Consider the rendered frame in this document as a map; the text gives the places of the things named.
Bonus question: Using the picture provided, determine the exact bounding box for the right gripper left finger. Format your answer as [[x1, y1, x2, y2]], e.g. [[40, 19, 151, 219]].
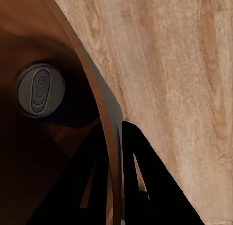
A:
[[26, 123, 109, 225]]

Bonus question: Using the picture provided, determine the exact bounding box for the can of soda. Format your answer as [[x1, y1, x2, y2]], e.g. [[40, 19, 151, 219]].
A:
[[14, 63, 98, 128]]

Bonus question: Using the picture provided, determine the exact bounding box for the trash can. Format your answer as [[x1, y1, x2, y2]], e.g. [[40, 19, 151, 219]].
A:
[[0, 0, 123, 225]]

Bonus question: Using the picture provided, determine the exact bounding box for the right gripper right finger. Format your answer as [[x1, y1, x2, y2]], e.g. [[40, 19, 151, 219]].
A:
[[122, 121, 205, 225]]

